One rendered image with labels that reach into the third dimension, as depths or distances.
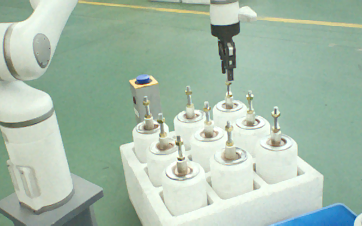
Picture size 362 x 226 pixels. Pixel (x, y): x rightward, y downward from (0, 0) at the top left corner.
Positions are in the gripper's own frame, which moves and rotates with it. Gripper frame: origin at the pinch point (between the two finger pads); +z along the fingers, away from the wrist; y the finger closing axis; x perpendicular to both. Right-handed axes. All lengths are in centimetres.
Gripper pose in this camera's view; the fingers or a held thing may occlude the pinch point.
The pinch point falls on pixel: (227, 73)
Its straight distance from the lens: 118.1
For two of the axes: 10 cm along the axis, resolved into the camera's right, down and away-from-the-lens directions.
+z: 1.0, 9.0, 4.3
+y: 0.9, 4.3, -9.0
